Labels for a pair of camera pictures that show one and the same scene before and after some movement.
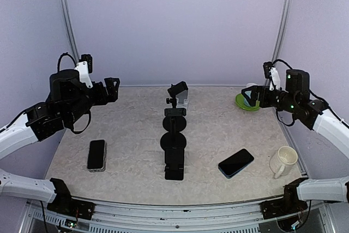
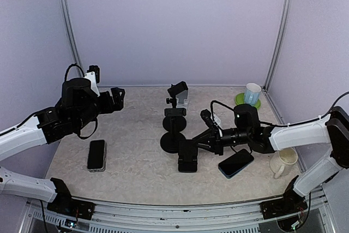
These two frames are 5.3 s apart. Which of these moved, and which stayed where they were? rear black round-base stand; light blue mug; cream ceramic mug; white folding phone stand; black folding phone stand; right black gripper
Moved: black folding phone stand; right black gripper
Stayed: rear black round-base stand; light blue mug; white folding phone stand; cream ceramic mug
